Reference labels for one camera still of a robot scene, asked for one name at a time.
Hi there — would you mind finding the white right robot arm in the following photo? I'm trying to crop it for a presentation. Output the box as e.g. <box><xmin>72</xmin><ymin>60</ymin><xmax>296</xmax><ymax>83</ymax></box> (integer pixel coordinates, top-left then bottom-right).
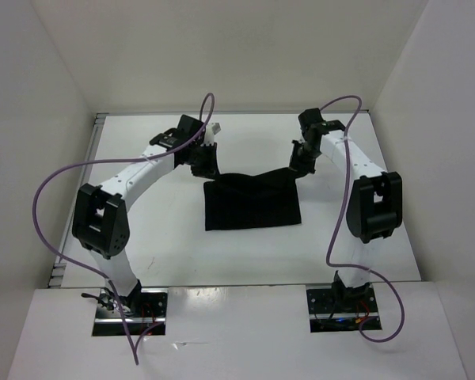
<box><xmin>289</xmin><ymin>108</ymin><xmax>403</xmax><ymax>311</ymax></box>

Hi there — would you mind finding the black skirt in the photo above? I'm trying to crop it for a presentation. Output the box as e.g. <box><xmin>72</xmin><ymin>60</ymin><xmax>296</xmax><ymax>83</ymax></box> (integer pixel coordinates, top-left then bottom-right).
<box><xmin>203</xmin><ymin>168</ymin><xmax>302</xmax><ymax>231</ymax></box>

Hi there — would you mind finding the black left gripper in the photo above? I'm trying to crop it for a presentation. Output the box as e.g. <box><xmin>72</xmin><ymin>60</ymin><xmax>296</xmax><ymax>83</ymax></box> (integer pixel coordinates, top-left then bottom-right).
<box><xmin>186</xmin><ymin>141</ymin><xmax>221</xmax><ymax>181</ymax></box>

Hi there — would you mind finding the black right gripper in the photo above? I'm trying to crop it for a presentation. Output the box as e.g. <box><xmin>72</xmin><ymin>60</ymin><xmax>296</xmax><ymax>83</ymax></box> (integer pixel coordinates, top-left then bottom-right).
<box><xmin>289</xmin><ymin>139</ymin><xmax>321</xmax><ymax>181</ymax></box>

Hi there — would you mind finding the aluminium table frame rail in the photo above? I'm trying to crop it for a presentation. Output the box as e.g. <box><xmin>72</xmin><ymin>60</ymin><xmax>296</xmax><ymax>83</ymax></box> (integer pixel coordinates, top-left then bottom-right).
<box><xmin>47</xmin><ymin>110</ymin><xmax>420</xmax><ymax>291</ymax></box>

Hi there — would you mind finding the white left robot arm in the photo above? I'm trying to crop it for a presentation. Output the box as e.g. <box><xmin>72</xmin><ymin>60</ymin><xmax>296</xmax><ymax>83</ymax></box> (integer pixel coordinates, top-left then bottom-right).
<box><xmin>72</xmin><ymin>115</ymin><xmax>221</xmax><ymax>317</ymax></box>

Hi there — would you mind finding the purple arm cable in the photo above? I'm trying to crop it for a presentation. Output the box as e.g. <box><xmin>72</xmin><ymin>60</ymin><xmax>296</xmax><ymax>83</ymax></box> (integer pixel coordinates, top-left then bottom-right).
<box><xmin>320</xmin><ymin>94</ymin><xmax>405</xmax><ymax>341</ymax></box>
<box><xmin>32</xmin><ymin>93</ymin><xmax>217</xmax><ymax>365</ymax></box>

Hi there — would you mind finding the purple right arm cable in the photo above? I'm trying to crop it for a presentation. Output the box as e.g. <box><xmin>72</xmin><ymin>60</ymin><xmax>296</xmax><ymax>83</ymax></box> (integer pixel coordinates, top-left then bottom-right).
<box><xmin>320</xmin><ymin>94</ymin><xmax>405</xmax><ymax>341</ymax></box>

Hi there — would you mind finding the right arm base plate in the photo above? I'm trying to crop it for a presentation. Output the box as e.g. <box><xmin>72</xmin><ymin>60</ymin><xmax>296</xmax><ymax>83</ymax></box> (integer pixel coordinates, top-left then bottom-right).
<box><xmin>306</xmin><ymin>285</ymin><xmax>382</xmax><ymax>333</ymax></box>

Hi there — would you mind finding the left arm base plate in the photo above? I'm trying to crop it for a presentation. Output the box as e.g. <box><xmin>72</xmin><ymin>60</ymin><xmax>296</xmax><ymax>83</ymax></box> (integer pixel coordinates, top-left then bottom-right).
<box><xmin>92</xmin><ymin>288</ymin><xmax>168</xmax><ymax>336</ymax></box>

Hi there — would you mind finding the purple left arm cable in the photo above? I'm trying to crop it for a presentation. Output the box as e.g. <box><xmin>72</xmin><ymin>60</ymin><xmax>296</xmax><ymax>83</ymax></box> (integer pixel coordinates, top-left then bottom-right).
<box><xmin>32</xmin><ymin>93</ymin><xmax>217</xmax><ymax>365</ymax></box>

